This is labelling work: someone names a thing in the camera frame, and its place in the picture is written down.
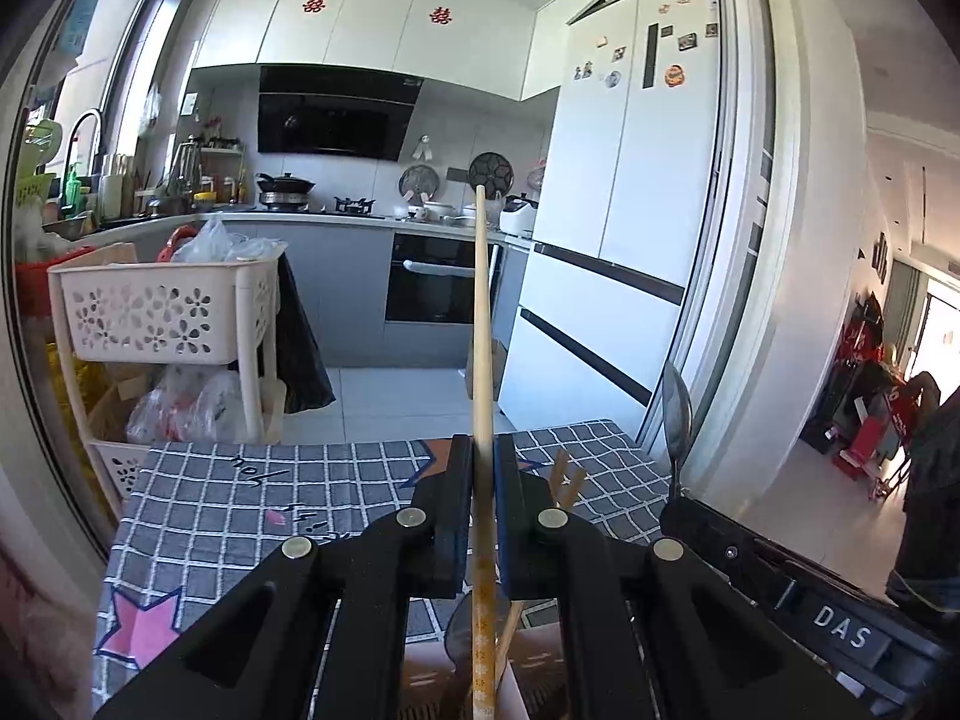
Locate white refrigerator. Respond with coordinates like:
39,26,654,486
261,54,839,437
500,0,721,436

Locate beige flower-pattern trolley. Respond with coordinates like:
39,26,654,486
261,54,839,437
47,242,285,514

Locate black range hood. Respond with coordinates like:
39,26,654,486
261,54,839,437
257,65,423,163

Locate round black wall pan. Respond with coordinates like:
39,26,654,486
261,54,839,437
467,151,514,199

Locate white upper cabinets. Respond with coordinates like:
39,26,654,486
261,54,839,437
194,0,566,101

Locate grey checked tablecloth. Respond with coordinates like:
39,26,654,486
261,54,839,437
91,419,669,709

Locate black hanging bag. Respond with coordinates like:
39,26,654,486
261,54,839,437
277,255,335,415

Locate black built-in oven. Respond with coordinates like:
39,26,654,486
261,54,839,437
386,232,475,325

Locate black wok on stove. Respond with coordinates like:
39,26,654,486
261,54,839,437
256,172,314,208

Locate wooden chopstick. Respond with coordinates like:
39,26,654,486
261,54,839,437
548,447,569,502
494,466,586,679
472,187,496,720

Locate black kitchen faucet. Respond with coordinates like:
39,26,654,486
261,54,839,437
60,107,103,216

